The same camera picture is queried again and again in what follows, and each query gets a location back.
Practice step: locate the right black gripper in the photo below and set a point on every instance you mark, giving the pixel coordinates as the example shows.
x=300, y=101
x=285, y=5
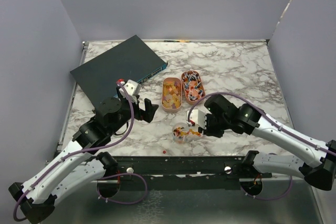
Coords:
x=208, y=130

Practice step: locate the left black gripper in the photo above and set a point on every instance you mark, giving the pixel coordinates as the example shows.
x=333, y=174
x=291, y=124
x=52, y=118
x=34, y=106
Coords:
x=147, y=114

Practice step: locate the pink tray of popsicle candies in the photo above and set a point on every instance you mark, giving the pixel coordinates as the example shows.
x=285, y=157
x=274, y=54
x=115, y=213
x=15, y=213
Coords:
x=171, y=94

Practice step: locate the clear plastic jar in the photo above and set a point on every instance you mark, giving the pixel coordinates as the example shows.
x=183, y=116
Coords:
x=177, y=137

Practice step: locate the pink tray of lollipops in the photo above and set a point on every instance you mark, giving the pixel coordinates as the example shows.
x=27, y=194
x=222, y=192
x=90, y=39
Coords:
x=192, y=86

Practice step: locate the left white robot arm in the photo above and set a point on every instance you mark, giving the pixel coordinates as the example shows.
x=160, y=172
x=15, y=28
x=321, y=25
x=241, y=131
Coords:
x=82, y=160

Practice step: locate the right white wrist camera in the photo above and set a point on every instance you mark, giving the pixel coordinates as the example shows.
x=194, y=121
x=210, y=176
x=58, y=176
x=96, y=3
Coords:
x=196, y=118

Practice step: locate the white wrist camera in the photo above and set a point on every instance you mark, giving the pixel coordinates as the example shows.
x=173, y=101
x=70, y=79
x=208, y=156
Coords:
x=196, y=118
x=132, y=88

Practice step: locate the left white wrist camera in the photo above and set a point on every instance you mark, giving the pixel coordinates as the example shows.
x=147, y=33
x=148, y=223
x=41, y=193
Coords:
x=132, y=88

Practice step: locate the dark blue network switch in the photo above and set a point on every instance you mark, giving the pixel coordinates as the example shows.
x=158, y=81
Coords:
x=130, y=60

